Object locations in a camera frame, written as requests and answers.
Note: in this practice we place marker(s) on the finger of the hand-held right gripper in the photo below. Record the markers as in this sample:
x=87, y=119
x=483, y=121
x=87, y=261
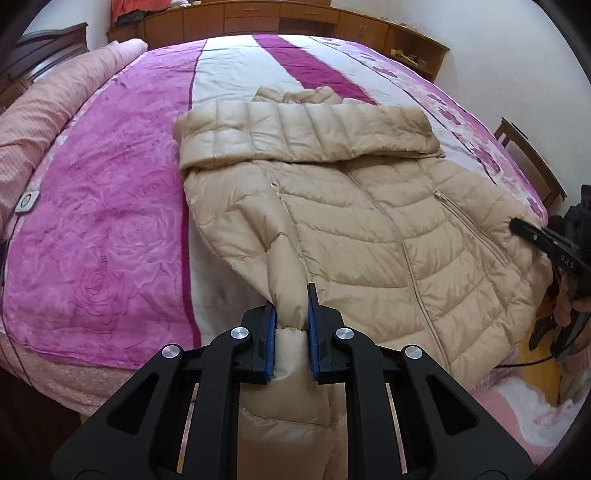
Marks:
x=531, y=233

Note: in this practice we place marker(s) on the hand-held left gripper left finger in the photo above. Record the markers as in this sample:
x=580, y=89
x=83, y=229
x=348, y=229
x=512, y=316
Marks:
x=270, y=344

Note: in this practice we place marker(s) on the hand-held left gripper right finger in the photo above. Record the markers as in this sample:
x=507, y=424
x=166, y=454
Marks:
x=314, y=344

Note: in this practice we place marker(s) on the beige puffer jacket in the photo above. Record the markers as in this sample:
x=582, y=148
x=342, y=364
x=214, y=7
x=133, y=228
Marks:
x=369, y=230

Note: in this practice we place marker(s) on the person's right hand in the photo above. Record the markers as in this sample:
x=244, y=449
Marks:
x=561, y=304

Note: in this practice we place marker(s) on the person's pink fluffy clothing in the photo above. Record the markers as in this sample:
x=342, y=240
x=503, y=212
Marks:
x=521, y=415

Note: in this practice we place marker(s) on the purple striped bed blanket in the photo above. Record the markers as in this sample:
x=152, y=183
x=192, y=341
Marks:
x=101, y=230

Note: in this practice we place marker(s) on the small wooden shelf items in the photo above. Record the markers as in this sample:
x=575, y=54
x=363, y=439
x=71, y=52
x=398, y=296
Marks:
x=406, y=56

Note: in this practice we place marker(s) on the brown wooden cabinet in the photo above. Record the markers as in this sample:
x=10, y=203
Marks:
x=277, y=18

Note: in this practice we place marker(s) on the pink rolled quilt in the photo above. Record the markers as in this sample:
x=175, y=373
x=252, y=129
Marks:
x=55, y=97

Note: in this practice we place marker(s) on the orange cloth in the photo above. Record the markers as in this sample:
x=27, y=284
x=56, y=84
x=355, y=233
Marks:
x=138, y=8

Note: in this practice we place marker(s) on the dark wooden headboard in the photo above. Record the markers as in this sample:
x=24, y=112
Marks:
x=41, y=50

